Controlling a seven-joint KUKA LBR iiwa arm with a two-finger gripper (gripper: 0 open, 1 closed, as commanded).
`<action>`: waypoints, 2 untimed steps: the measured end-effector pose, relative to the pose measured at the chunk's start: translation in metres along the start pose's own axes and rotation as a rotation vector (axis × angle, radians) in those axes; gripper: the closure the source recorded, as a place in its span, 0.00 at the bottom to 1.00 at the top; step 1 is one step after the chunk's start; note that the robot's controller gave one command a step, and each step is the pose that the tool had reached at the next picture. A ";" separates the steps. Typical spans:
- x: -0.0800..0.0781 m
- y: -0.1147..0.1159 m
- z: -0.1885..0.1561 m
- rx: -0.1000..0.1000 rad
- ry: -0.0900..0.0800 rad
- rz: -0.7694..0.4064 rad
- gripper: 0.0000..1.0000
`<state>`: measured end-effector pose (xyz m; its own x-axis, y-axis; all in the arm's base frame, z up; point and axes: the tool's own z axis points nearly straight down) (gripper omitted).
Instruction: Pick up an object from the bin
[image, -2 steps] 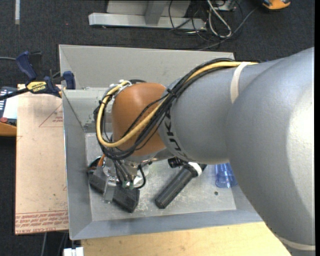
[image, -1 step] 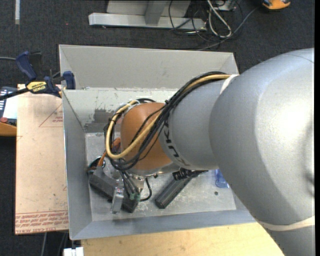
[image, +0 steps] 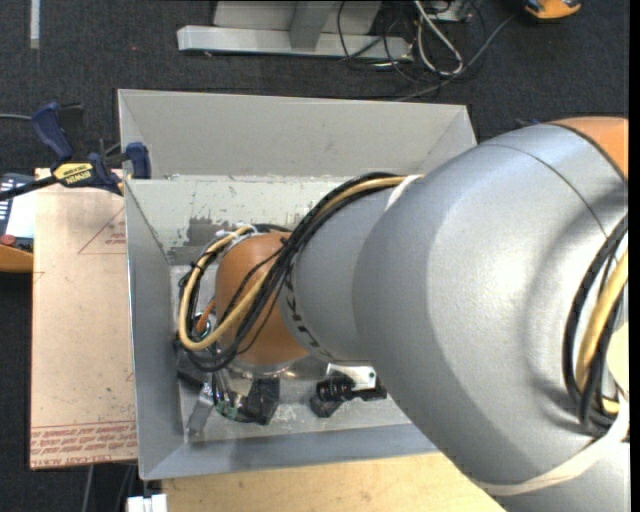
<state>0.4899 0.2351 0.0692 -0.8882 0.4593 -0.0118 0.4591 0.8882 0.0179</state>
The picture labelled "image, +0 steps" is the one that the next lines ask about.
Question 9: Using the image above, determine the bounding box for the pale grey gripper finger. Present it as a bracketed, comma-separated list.
[186, 384, 215, 434]

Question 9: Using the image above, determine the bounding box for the orange thin object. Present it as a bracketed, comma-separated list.
[196, 298, 218, 334]

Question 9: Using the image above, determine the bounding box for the brown cardboard board red print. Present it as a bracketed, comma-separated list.
[29, 167, 139, 471]

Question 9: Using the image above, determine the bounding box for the grey metal bin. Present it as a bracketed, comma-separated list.
[117, 88, 479, 482]

